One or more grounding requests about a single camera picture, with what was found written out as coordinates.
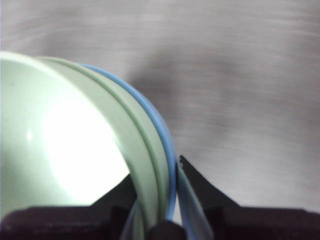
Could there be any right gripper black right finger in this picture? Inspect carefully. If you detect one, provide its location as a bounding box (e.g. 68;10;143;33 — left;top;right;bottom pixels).
176;154;320;240

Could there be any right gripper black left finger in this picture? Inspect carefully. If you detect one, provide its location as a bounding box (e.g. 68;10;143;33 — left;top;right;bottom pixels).
0;174;145;240

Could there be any blue ribbed bowl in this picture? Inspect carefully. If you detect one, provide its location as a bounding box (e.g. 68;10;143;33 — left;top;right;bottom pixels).
79;63;177;222

